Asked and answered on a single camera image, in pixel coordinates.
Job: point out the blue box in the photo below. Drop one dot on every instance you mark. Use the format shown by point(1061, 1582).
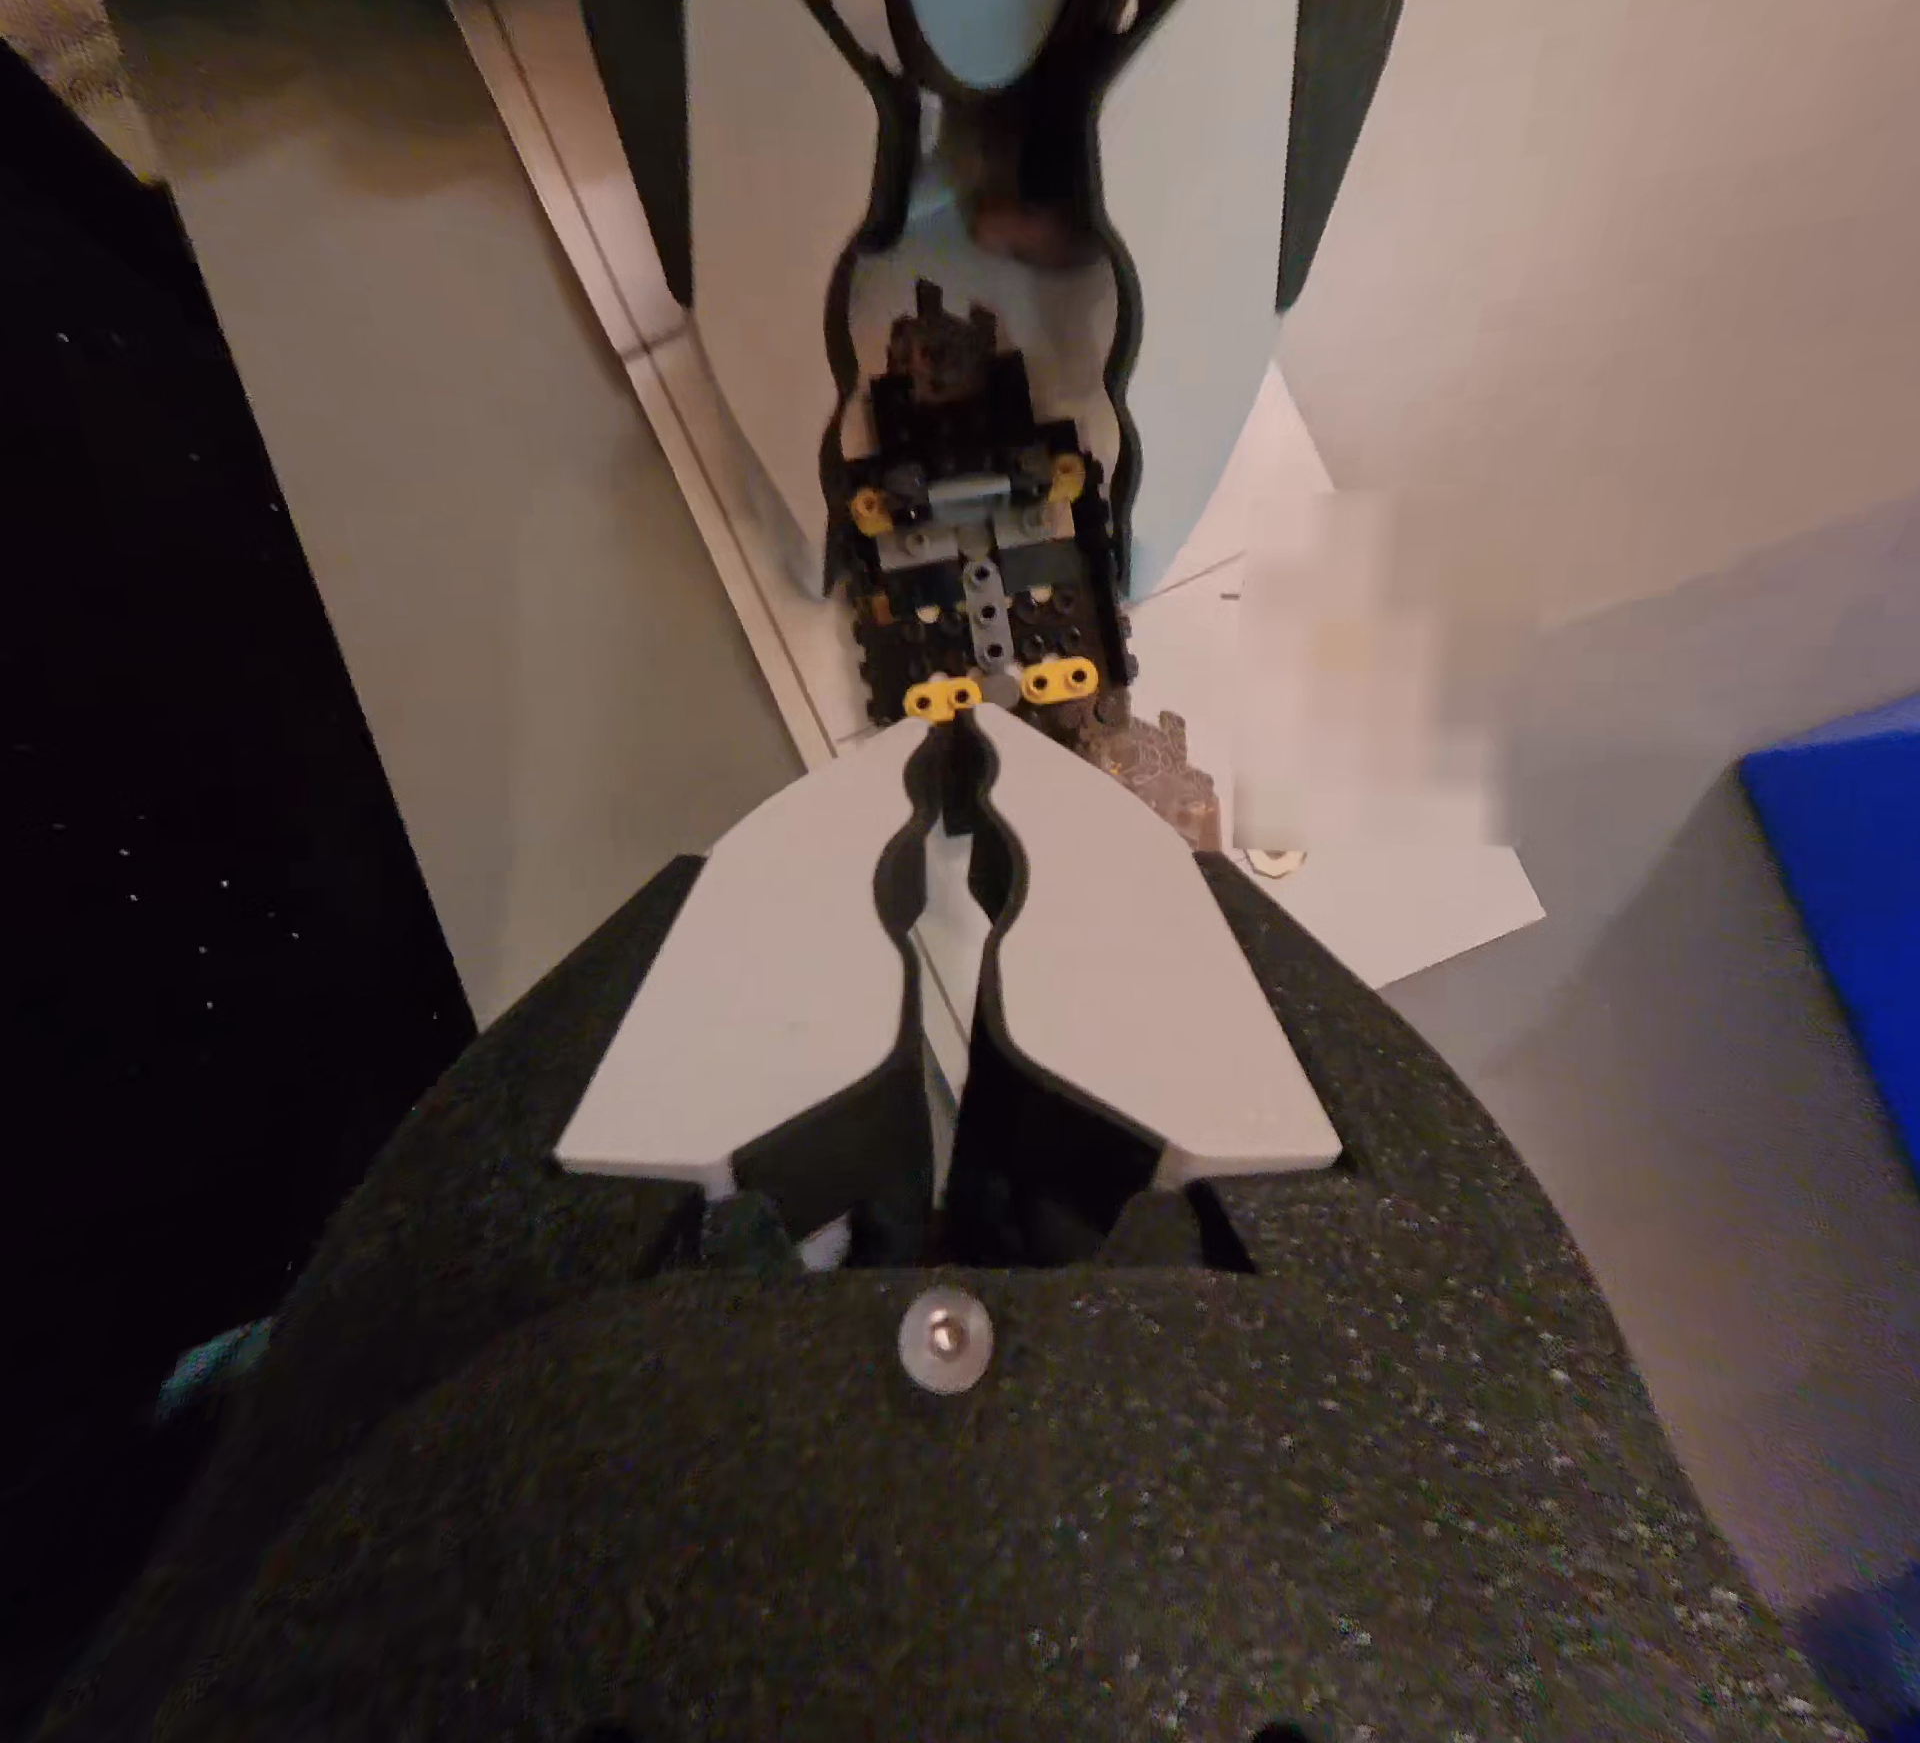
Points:
point(1847, 841)

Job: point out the black speckled cloth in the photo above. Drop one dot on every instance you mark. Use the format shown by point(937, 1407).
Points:
point(181, 574)

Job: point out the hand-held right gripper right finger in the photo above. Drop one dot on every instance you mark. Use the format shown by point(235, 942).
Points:
point(1156, 1010)

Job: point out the person's left hand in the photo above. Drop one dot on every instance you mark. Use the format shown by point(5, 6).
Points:
point(1019, 204)

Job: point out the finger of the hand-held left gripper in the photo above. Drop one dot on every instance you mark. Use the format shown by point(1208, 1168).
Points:
point(766, 198)
point(1216, 198)

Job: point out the black lego model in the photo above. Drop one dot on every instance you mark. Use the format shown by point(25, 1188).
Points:
point(975, 574)

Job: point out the white instruction sheet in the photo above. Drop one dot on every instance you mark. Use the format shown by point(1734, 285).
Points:
point(1395, 916)

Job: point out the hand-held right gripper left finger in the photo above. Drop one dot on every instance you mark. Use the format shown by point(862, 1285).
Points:
point(751, 1010)

